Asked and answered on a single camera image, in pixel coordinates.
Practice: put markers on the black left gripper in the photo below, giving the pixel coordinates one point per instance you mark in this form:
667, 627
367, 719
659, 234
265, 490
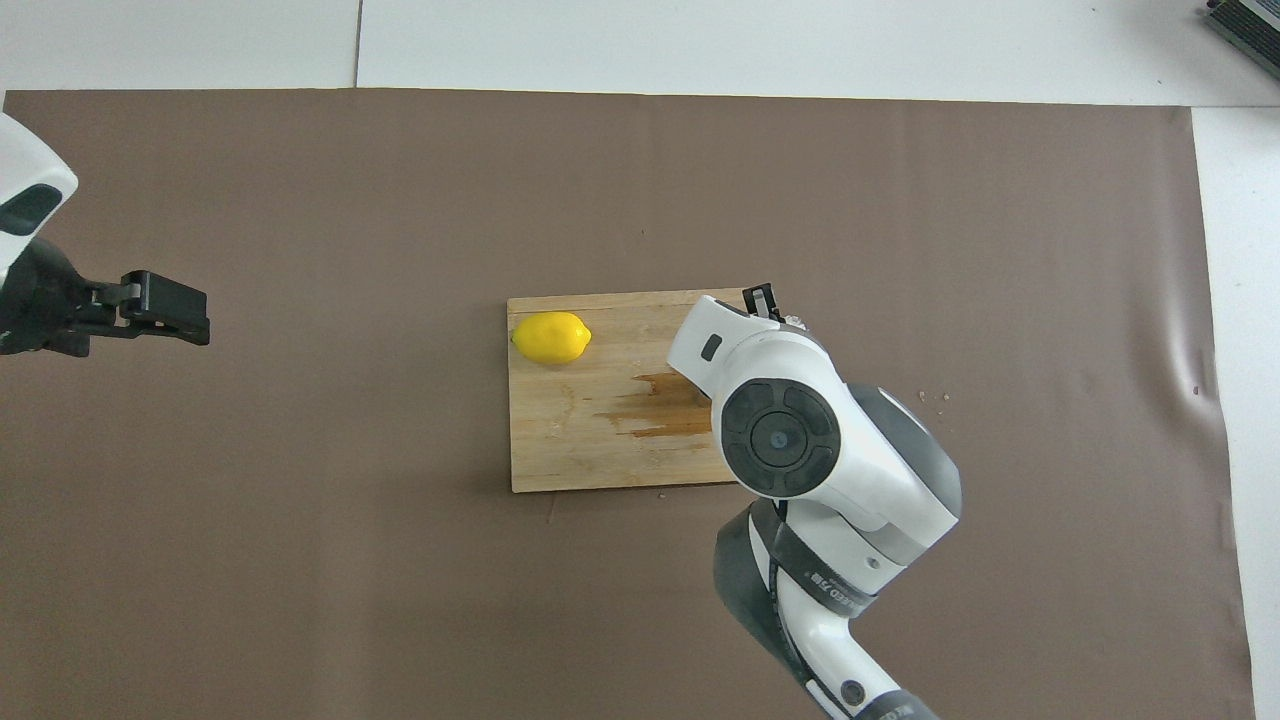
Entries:
40, 305

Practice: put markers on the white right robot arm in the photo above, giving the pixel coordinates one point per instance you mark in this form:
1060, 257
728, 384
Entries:
860, 460

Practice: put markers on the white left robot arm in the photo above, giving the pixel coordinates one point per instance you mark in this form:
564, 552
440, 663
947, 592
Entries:
25, 165

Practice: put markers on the yellow lemon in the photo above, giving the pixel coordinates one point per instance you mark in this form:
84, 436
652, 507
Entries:
551, 337

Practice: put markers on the wooden cutting board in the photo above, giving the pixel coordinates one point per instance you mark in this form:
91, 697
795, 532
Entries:
580, 430

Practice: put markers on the brown paper table mat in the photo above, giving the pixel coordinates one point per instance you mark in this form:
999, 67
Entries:
400, 600

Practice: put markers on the grey ribbed device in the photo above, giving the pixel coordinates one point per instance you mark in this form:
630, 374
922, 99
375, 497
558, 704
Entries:
1245, 25

